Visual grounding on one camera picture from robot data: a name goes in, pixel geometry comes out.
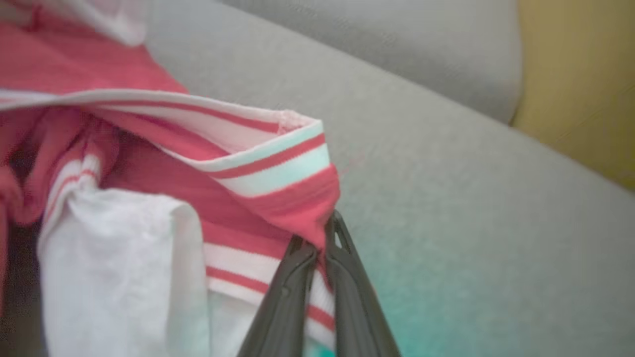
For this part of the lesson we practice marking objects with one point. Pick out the yellow sofa backrest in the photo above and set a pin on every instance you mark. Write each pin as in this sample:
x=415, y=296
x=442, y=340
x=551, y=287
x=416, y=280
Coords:
x=580, y=74

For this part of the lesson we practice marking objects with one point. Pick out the grey sofa seat cushion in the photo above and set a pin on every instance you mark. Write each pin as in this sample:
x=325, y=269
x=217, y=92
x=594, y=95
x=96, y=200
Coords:
x=421, y=49

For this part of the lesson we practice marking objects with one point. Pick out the red basketball jersey white trim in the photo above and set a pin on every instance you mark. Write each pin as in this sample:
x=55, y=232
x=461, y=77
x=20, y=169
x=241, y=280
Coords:
x=149, y=173

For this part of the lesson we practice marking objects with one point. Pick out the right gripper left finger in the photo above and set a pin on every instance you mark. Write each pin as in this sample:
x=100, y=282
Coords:
x=280, y=317

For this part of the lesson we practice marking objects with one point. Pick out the grey fabric sofa seat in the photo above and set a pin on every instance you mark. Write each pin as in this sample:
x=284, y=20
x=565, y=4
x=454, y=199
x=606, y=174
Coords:
x=471, y=238

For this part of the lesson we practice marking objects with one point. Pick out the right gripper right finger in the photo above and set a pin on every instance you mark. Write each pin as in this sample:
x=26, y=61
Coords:
x=357, y=317

